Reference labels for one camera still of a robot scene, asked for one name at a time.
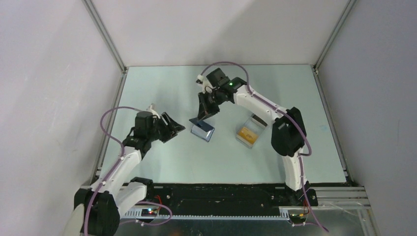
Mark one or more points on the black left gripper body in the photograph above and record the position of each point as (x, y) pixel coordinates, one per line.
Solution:
(154, 133)

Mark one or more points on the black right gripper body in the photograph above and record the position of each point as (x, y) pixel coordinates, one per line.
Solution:
(217, 97)

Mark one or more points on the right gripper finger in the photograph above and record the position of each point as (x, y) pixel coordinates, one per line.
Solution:
(198, 117)
(209, 107)

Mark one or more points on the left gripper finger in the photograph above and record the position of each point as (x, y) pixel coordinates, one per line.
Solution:
(167, 133)
(171, 125)

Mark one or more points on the blue card holder wallet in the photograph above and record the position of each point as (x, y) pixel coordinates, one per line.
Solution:
(202, 129)

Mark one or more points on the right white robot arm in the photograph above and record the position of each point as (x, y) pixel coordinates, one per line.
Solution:
(288, 136)

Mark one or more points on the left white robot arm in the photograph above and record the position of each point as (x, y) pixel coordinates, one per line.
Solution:
(99, 208)

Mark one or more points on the clear plastic card tray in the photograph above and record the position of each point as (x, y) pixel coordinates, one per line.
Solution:
(254, 127)

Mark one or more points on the orange card stack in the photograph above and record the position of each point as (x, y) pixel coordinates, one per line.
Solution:
(247, 136)

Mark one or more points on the left controller board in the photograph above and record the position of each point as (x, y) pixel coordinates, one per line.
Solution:
(149, 212)

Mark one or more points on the controller board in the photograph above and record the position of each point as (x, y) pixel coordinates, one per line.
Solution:
(298, 216)
(149, 212)

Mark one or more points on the right controller board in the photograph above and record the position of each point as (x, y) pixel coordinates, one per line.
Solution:
(298, 216)

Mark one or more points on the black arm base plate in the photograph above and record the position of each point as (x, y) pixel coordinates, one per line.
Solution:
(229, 199)

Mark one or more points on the grey cable duct strip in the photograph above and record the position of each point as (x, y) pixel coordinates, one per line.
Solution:
(136, 213)

